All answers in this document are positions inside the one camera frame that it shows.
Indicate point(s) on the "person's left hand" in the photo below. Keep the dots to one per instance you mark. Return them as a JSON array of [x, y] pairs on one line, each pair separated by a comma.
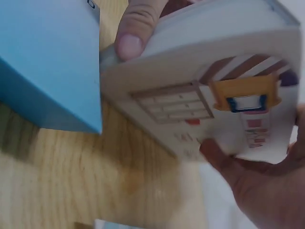
[[134, 26]]

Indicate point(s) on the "person's right hand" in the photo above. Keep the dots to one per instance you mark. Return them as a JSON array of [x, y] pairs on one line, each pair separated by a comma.
[[267, 190]]

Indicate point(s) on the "blue box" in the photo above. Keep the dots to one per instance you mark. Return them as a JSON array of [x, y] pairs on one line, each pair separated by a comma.
[[45, 62]]

